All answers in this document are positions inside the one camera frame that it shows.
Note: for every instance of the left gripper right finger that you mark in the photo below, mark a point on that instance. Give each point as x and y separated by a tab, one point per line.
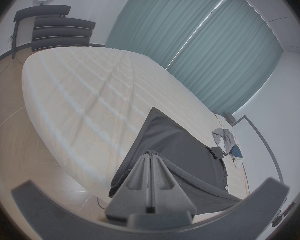
170	191

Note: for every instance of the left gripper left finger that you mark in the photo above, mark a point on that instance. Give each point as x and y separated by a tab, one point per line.
135	189

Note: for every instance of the black T-shirt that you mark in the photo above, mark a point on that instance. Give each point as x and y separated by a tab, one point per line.
180	164

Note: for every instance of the pile of clothes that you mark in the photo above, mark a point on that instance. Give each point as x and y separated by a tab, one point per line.
227	139

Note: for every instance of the bed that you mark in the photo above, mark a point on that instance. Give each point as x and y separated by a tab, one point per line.
77	96

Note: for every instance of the white printed pillow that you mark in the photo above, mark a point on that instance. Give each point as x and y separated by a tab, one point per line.
220	121

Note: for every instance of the grey bedside table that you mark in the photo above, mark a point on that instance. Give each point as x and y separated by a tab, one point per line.
230	115

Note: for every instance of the blue-green curtain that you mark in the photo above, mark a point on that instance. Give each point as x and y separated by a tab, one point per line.
152	21
227	59

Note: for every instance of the dark grey dressing table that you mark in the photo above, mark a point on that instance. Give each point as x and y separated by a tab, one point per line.
40	10

